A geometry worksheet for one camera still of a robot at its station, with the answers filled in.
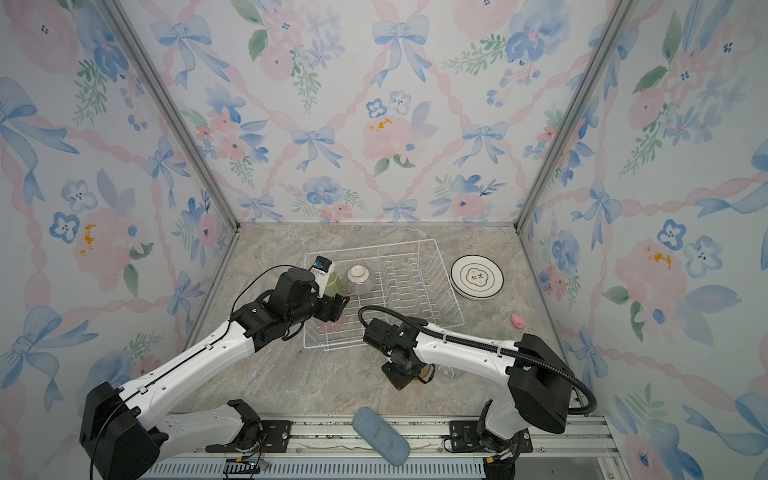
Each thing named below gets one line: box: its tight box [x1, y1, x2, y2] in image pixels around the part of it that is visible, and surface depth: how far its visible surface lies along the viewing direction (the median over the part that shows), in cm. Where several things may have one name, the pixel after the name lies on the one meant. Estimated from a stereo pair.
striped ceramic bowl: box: [346, 264, 375, 295], surface depth 99 cm
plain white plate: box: [450, 254, 505, 299], surface depth 103 cm
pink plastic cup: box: [319, 313, 345, 334], surface depth 91 cm
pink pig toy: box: [511, 313, 525, 330], surface depth 94 cm
